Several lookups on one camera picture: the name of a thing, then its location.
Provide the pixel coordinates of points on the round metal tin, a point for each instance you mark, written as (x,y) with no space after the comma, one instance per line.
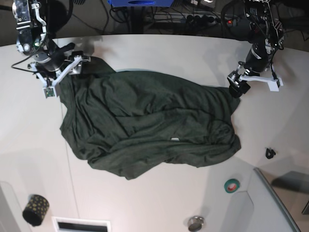
(195,223)

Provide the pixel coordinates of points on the black gold dotted cup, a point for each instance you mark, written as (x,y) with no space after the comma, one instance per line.
(35,210)

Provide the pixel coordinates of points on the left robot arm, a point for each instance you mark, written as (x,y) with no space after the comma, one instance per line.
(266,37)

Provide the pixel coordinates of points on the blue box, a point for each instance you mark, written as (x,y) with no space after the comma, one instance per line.
(136,3)

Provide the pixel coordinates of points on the dark green t-shirt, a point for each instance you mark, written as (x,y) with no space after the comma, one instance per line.
(126,123)

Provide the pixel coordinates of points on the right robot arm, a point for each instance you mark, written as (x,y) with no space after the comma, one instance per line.
(37,22)

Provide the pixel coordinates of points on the white power strip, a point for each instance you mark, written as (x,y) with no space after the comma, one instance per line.
(201,20)

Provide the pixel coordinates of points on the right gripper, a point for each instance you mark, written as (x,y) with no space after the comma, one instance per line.
(53,57)

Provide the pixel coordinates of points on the green tape roll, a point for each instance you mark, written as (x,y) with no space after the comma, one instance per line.
(231,185)

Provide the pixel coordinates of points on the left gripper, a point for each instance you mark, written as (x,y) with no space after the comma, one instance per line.
(258,59)

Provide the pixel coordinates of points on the small black clip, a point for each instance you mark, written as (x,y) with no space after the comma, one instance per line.
(270,153)

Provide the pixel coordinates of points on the white slotted tray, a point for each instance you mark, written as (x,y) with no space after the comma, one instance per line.
(64,224)

